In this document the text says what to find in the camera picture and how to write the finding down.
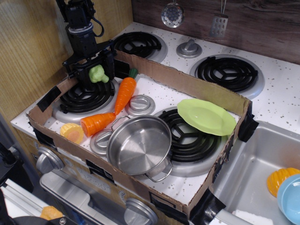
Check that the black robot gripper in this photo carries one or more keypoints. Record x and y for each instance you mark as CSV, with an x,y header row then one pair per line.
x,y
87,54

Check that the green toy broccoli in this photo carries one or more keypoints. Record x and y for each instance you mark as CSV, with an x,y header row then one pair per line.
x,y
97,74

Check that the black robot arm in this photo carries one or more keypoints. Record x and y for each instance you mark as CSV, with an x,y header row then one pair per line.
x,y
79,14

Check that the stainless steel pot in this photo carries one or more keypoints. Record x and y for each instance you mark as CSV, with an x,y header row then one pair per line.
x,y
141,146

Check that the front left black burner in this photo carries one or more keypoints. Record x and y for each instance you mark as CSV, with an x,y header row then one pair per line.
x,y
79,102

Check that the black burner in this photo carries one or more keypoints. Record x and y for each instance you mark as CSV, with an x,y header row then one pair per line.
x,y
193,152
235,73
145,45
79,102

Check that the whole orange toy carrot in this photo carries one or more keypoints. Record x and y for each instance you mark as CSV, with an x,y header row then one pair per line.
x,y
126,90

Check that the back left black burner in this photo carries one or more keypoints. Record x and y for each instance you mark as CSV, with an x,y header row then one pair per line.
x,y
145,45

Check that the orange toy carrot piece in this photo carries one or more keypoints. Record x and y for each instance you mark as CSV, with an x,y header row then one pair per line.
x,y
95,123

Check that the silver stove knob upper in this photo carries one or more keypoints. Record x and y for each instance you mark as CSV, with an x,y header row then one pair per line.
x,y
140,105

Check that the silver stove knob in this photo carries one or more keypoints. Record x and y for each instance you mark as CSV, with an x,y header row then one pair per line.
x,y
189,49
140,105
99,142

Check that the yellow toy corn piece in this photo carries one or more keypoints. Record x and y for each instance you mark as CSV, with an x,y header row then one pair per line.
x,y
72,132

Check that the silver stove knob lower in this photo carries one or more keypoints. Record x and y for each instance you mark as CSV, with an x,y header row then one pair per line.
x,y
99,142

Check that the cardboard fence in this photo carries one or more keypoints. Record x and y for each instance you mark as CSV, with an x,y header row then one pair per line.
x,y
178,81

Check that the hanging silver strainer ladle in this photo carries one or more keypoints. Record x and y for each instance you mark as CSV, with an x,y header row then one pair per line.
x,y
173,15

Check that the silver back stove knob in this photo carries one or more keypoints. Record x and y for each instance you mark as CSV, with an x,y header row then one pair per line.
x,y
189,49

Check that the silver oven knob left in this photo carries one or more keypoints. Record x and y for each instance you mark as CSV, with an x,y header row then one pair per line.
x,y
48,161

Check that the silver oven knob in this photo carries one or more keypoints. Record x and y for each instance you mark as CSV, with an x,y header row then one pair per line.
x,y
48,161
138,213

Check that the green plastic plate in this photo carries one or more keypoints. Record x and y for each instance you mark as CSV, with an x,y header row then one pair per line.
x,y
206,117

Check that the hanging silver spatula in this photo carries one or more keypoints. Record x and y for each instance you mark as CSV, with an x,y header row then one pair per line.
x,y
219,22

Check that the front right black burner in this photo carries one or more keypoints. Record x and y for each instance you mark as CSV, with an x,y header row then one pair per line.
x,y
193,152

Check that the back right black burner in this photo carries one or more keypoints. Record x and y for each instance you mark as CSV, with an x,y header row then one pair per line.
x,y
235,73

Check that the silver oven knob right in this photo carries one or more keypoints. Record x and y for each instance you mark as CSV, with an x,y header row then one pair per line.
x,y
138,213

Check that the orange toy at bottom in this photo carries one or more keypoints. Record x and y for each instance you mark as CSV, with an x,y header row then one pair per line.
x,y
50,213

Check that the stainless steel sink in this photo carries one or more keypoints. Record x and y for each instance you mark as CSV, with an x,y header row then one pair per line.
x,y
241,182

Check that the orange toy pumpkin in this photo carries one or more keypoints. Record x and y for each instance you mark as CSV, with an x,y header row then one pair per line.
x,y
275,179

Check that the white sponge in sink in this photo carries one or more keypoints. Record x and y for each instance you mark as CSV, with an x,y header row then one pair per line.
x,y
252,218

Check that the light blue bowl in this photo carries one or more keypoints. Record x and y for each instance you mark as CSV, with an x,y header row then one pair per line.
x,y
288,198

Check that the silver oven door handle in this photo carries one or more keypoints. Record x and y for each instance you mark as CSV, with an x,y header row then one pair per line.
x,y
73,197

